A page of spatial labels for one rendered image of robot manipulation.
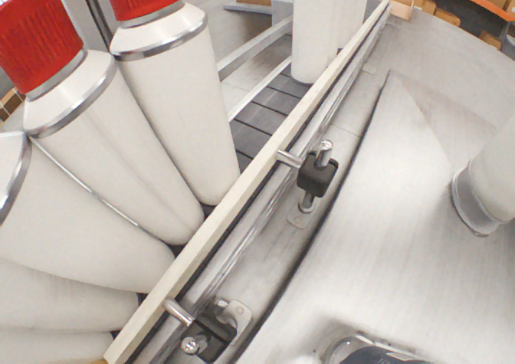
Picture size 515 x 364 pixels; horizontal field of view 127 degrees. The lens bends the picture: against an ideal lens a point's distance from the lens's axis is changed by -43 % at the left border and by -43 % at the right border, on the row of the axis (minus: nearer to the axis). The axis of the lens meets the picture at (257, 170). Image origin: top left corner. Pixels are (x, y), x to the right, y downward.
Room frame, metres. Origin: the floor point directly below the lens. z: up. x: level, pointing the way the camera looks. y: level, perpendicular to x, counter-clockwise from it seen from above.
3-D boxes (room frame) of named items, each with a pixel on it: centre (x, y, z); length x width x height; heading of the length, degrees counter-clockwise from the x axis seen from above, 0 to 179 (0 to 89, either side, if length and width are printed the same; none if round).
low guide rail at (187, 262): (0.36, -0.21, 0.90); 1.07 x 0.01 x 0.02; 141
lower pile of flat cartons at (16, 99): (2.49, 3.93, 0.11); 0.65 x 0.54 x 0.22; 146
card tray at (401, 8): (0.94, -0.62, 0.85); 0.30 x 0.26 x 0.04; 141
